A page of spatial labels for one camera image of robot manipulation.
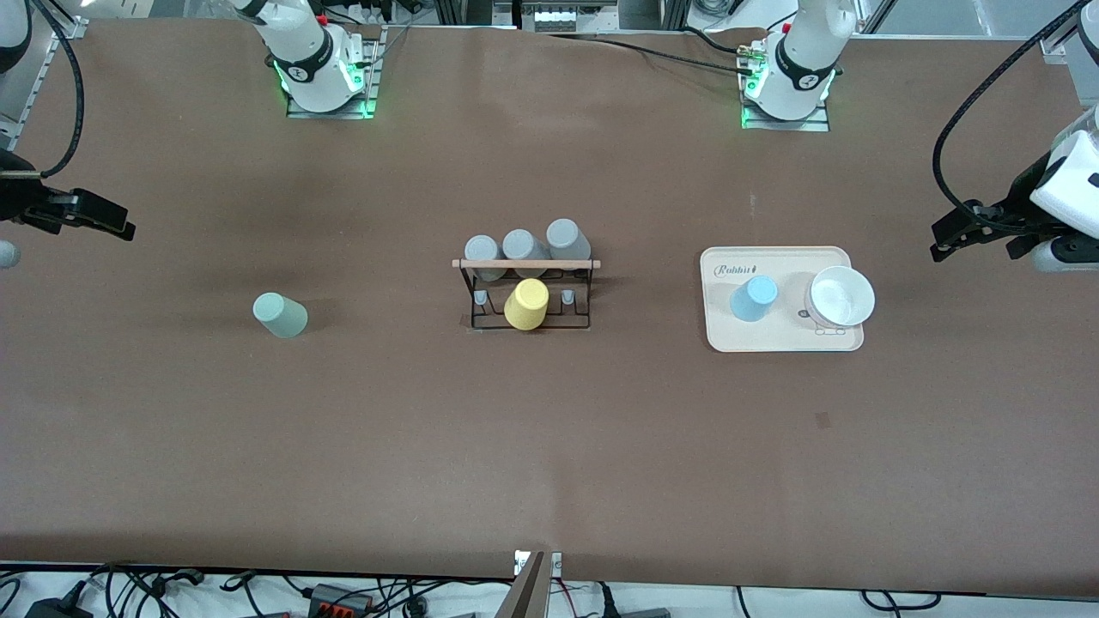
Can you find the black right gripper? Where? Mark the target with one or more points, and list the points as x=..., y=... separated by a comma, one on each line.
x=17, y=196

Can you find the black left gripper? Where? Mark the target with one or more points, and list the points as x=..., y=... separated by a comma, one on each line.
x=1018, y=198

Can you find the pale green cup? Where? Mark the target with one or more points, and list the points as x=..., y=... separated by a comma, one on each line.
x=280, y=316

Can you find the light blue cup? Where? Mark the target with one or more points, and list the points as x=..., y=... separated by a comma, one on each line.
x=754, y=299

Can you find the white bowl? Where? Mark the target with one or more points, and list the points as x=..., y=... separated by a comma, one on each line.
x=841, y=296

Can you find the beige tray with Rabbit print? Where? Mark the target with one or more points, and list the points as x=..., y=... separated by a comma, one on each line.
x=755, y=336

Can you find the black power adapter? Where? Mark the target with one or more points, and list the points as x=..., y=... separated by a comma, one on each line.
x=56, y=609

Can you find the grey cup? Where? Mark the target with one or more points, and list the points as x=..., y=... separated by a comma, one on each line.
x=483, y=251
x=567, y=236
x=522, y=245

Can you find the yellow cup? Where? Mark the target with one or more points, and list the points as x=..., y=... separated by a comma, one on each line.
x=526, y=305

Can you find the black orange connector box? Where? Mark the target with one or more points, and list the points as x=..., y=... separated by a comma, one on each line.
x=339, y=599

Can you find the grey terminal box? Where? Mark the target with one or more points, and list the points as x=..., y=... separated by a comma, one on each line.
x=554, y=17

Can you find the black plug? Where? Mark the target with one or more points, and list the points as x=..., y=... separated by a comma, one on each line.
x=635, y=613

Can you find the grey angled bar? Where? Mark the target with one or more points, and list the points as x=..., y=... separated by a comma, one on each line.
x=525, y=596

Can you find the aluminium frame rail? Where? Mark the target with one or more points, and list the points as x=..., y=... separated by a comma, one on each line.
x=13, y=103
x=1058, y=45

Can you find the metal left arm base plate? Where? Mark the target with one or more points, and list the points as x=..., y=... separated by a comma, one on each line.
x=816, y=125

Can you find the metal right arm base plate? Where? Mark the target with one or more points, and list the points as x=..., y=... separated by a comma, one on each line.
x=372, y=69

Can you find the silver mounting bracket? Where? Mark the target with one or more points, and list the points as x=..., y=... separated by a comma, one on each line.
x=555, y=562

